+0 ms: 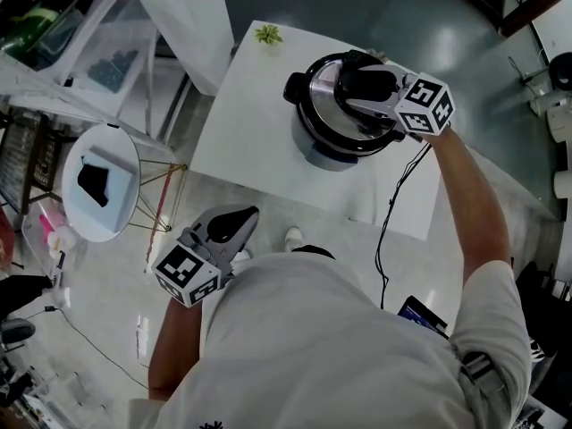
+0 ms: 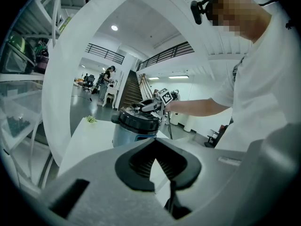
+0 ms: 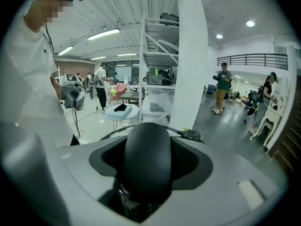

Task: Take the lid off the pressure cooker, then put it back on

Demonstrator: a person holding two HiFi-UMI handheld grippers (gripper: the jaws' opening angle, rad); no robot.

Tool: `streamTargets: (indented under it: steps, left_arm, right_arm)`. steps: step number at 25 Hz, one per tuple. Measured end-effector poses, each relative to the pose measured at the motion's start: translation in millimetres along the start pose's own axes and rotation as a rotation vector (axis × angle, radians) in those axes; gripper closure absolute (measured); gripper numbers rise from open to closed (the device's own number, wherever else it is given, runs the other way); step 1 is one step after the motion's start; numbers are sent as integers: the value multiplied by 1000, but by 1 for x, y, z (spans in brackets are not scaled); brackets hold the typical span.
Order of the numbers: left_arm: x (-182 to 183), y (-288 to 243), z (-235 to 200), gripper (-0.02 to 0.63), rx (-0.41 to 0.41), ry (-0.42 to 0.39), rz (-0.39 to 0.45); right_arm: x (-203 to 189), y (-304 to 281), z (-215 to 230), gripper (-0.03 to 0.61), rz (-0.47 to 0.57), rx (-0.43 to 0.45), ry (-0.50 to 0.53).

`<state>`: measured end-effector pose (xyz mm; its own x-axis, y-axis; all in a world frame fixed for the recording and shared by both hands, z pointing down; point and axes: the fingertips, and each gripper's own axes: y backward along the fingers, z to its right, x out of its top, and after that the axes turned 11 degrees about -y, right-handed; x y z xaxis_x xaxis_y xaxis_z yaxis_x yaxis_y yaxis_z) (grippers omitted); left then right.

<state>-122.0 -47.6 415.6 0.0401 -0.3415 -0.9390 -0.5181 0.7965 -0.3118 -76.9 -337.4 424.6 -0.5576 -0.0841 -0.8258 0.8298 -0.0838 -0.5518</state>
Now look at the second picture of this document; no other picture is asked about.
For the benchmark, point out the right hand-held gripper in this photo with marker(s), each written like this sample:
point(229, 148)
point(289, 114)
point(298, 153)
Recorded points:
point(164, 98)

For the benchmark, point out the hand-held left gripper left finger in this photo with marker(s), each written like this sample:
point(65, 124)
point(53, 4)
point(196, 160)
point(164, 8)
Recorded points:
point(98, 173)

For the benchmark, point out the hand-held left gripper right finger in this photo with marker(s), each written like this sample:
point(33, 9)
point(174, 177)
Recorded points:
point(211, 173)

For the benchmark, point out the silver black cooker lid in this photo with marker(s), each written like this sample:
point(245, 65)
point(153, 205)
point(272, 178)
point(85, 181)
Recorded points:
point(138, 123)

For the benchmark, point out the dark blue pressure cooker pot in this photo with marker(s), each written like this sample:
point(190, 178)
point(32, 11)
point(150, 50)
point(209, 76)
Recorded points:
point(127, 136)

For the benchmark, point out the person's right forearm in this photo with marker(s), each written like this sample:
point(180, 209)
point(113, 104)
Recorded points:
point(197, 107)

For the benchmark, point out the dark wooden staircase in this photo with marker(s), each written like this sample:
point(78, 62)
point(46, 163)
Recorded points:
point(131, 93)

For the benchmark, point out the ceiling tube light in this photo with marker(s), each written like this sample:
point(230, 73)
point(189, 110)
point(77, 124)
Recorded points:
point(178, 76)
point(154, 78)

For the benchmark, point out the black office chair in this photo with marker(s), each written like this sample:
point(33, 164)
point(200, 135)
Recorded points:
point(216, 138)
point(89, 81)

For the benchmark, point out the white curved-leg console table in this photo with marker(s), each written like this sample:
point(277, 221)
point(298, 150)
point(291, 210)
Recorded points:
point(111, 92)

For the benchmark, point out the white desk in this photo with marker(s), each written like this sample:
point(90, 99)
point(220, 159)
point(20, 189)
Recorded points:
point(189, 126)

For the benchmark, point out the black balcony railing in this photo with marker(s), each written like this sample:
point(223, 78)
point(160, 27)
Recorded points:
point(167, 55)
point(105, 54)

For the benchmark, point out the small green plant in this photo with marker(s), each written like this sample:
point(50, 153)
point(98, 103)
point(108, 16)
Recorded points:
point(91, 119)

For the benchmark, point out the round ceiling light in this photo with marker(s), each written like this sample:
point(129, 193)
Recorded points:
point(114, 27)

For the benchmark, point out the person's white shirt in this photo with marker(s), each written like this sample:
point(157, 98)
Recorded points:
point(258, 91)

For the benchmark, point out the clear plastic storage bin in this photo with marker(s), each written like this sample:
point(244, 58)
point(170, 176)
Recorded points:
point(21, 107)

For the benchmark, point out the white metal shelving rack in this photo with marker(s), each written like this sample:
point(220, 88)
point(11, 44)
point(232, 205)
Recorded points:
point(55, 20)

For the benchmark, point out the person's head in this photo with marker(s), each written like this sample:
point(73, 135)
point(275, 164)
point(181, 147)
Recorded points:
point(237, 15)

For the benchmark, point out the black head-mounted camera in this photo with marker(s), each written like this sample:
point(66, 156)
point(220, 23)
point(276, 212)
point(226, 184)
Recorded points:
point(197, 10)

